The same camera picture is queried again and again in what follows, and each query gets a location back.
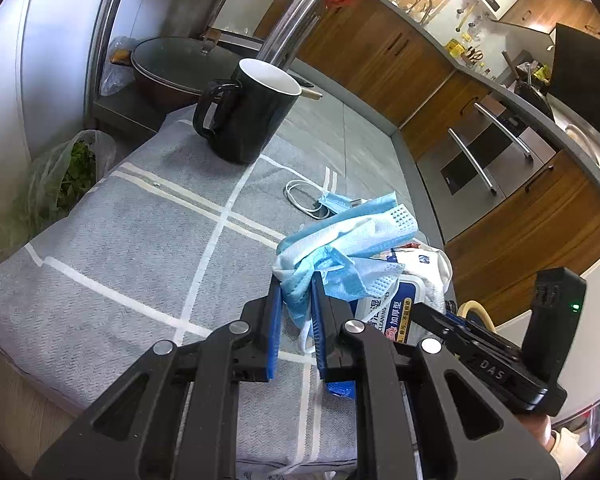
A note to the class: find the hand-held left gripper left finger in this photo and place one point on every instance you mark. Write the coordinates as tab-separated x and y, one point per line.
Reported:
272	330

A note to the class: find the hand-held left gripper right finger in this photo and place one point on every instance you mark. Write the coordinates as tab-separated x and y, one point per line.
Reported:
320	330

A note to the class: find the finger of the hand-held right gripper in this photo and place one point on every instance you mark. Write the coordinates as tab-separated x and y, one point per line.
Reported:
432	322
472	327

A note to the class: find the yellow-rimmed teal bin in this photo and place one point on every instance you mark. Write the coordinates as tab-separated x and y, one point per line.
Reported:
476	307

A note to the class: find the white wet wipes packet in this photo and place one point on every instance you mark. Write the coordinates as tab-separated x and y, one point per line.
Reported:
420	270

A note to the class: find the large blue face mask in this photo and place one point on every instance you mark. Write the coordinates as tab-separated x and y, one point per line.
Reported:
350	237

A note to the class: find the person's right forearm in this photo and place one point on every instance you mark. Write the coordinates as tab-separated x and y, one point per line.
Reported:
555	440

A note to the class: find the stainless steel oven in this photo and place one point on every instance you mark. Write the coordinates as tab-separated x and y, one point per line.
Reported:
460	210

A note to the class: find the small folded blue face mask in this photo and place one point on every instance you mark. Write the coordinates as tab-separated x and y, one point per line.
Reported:
336	201

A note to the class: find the grey checked cloth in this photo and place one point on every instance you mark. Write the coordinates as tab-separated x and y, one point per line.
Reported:
130	240

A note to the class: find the black mug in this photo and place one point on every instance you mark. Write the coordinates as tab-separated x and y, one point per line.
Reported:
245	120

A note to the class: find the black kitchen appliance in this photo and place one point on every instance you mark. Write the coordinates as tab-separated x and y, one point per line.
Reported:
585	75

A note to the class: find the grey kitchen countertop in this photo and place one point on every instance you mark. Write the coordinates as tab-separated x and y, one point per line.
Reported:
480	77

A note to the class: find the plastic bag of greens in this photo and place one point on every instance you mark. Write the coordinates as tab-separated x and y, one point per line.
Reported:
55	180

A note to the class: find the wooden kitchen cabinets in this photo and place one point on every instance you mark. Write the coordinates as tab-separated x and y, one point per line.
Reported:
380	45

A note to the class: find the glass pan lid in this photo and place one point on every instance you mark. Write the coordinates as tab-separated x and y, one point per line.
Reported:
180	60

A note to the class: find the clear plastic bag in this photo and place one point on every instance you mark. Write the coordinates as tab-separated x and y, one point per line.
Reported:
112	77

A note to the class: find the chrome faucet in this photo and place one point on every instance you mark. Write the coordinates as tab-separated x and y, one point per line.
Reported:
426	10

